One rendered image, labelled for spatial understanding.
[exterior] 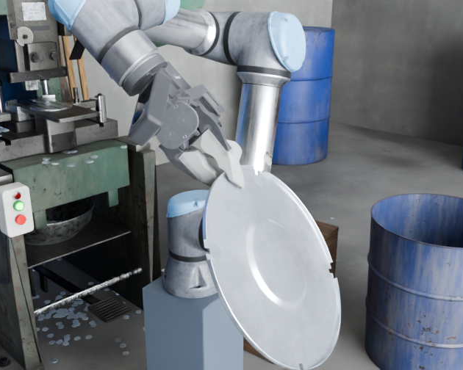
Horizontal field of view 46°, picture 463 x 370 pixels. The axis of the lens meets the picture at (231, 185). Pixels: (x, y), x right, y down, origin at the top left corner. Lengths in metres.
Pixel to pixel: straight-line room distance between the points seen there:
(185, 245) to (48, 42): 0.85
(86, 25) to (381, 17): 4.09
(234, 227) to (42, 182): 1.08
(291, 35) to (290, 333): 0.64
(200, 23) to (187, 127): 0.45
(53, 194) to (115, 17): 1.04
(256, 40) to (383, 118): 3.71
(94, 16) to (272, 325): 0.46
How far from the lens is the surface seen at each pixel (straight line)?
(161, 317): 1.36
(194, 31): 1.14
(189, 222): 1.23
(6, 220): 1.59
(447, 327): 1.72
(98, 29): 0.78
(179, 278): 1.30
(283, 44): 1.13
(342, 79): 4.98
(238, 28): 1.18
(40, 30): 1.84
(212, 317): 1.31
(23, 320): 1.79
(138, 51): 0.76
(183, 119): 0.74
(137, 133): 0.68
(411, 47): 4.64
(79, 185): 1.79
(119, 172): 1.87
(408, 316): 1.71
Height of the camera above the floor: 1.13
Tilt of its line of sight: 20 degrees down
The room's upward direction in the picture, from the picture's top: straight up
